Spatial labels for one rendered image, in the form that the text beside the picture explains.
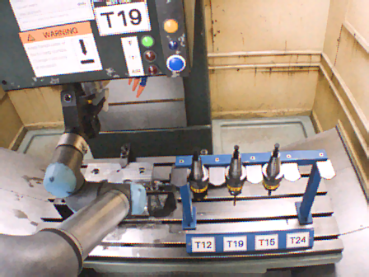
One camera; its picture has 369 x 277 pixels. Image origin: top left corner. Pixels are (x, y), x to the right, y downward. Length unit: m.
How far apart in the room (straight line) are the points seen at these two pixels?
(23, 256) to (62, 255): 0.06
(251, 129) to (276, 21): 0.71
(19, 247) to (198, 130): 1.27
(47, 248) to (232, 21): 1.46
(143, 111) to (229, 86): 0.60
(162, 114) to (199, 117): 0.19
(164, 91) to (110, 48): 0.83
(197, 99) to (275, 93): 0.63
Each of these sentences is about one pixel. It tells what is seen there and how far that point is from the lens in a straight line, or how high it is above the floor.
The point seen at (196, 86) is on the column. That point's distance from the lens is 1.46.
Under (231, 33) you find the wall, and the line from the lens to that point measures 1.73.
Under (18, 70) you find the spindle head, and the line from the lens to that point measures 0.74.
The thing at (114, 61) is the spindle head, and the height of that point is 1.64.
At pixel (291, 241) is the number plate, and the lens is 1.14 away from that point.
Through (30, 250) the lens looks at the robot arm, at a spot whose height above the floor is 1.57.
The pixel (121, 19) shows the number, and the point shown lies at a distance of 0.60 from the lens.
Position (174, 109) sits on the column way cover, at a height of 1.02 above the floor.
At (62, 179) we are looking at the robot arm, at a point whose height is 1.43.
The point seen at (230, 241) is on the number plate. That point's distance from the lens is 1.11.
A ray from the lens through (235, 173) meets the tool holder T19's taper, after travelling 0.90.
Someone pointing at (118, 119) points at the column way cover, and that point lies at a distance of 1.59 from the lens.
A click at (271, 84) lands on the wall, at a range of 1.93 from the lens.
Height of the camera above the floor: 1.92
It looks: 43 degrees down
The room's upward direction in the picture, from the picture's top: 8 degrees counter-clockwise
